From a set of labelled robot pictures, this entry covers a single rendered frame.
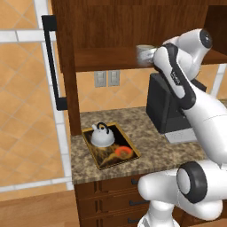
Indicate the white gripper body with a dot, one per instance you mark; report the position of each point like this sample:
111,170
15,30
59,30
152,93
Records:
151,54

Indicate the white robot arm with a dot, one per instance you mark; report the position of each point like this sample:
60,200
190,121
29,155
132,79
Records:
207,118

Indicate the white mug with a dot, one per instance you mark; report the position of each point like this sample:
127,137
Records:
142,54

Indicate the brown cabinet door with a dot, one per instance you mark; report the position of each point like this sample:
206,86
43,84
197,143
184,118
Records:
69,74
217,26

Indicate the black coffee machine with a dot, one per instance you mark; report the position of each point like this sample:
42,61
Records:
159,103

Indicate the brown drawer front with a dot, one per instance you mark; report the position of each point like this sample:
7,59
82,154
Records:
112,202
115,183
112,219

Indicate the brown wooden wall cabinet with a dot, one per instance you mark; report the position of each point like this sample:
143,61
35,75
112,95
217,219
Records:
118,29

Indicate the grey wall outlet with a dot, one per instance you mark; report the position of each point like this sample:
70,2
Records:
113,78
100,79

